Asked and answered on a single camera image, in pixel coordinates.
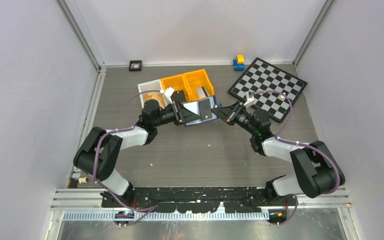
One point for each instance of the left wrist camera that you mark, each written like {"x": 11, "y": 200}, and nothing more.
{"x": 166, "y": 94}

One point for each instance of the small black square device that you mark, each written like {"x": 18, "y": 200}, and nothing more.
{"x": 135, "y": 66}

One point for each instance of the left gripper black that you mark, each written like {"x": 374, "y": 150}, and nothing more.
{"x": 181, "y": 115}

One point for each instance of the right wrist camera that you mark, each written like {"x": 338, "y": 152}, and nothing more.
{"x": 250, "y": 99}

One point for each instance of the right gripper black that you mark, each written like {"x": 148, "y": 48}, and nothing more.
{"x": 228, "y": 113}

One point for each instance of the black white chessboard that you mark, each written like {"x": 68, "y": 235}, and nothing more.
{"x": 261, "y": 75}

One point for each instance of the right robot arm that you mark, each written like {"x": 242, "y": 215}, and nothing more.
{"x": 316, "y": 172}

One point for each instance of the blue leather card holder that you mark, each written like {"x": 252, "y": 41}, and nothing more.
{"x": 193, "y": 107}

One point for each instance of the tan items in white bin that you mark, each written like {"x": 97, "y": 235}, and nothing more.
{"x": 155, "y": 96}

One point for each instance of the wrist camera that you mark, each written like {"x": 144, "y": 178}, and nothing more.
{"x": 250, "y": 99}
{"x": 166, "y": 94}

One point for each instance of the black object in bin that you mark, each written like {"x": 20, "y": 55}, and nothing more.
{"x": 178, "y": 96}

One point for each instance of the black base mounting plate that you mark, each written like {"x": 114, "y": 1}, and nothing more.
{"x": 196, "y": 200}

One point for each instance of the orange plastic bin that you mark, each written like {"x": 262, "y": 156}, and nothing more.
{"x": 179, "y": 83}
{"x": 196, "y": 79}

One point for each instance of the orange plastic bin left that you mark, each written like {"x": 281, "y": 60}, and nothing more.
{"x": 179, "y": 83}

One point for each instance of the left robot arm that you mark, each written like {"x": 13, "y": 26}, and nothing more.
{"x": 98, "y": 154}

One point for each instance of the card in orange bin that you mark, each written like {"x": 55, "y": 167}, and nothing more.
{"x": 202, "y": 92}

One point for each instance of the small beige spool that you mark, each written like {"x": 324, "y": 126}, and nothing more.
{"x": 83, "y": 180}

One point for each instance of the orange plastic bin right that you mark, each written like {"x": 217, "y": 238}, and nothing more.
{"x": 196, "y": 79}

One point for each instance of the white plastic bin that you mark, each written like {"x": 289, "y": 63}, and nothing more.
{"x": 154, "y": 85}

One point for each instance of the dark credit card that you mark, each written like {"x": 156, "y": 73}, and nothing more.
{"x": 204, "y": 107}

